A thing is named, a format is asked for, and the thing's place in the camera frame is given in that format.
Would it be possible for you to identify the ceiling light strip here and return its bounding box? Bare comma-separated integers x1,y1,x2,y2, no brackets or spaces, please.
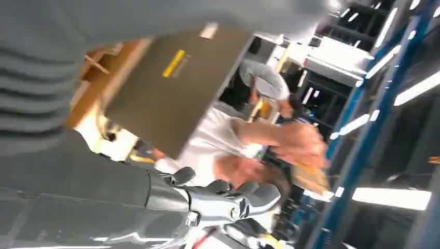
329,113,371,141
393,70,440,107
365,44,402,80
351,187,432,212

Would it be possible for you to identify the person's hand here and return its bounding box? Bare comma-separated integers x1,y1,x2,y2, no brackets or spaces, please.
273,123,329,170

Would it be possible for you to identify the wooden card box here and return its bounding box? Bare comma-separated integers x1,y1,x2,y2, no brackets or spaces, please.
65,37,154,130

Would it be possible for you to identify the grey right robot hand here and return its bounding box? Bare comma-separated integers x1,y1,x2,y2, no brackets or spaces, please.
0,129,282,249

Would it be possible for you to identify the grey laptop with yellow sticker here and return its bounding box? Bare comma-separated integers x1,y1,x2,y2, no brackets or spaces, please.
103,24,257,160

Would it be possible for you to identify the blue metal rack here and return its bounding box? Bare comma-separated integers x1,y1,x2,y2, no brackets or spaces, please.
302,0,440,249

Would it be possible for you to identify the person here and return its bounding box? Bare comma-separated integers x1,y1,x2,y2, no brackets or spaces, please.
238,58,292,101
155,94,333,207

